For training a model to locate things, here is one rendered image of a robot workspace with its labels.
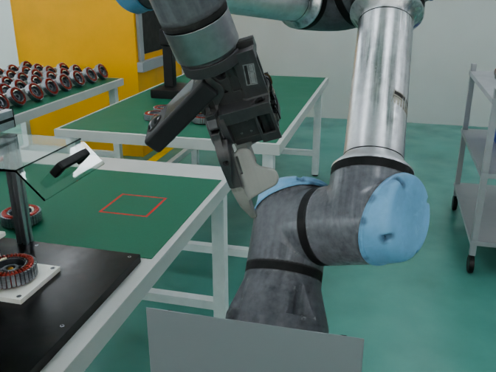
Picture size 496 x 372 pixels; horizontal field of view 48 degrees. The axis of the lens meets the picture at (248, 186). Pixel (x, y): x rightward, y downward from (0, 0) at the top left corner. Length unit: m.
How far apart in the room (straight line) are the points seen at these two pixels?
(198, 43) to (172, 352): 0.40
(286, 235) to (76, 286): 0.64
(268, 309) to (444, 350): 1.76
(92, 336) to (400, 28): 0.80
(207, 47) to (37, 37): 4.50
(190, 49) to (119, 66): 4.12
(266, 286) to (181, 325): 0.13
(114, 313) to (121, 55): 3.62
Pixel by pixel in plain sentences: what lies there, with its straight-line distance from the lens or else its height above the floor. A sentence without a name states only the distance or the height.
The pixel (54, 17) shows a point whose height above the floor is 1.14.
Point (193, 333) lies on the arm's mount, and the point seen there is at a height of 0.98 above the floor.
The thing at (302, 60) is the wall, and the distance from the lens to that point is 6.12.
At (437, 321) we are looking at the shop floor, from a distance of 2.64.
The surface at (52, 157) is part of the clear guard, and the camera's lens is 1.23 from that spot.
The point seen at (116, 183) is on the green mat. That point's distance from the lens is 1.97.
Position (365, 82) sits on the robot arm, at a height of 1.27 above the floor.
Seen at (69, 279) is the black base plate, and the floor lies 0.77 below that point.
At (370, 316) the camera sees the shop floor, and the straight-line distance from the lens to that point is 2.60.
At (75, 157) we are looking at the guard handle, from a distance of 1.22.
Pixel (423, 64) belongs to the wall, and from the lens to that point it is 6.06.
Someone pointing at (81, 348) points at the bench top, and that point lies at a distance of 1.14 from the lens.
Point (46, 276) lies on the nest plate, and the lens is 1.34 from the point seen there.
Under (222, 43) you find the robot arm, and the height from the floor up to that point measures 1.34.
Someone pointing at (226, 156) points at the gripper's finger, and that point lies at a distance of 0.65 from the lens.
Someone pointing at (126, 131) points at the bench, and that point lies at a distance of 2.65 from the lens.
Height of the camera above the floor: 1.40
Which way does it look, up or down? 20 degrees down
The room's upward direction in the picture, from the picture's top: straight up
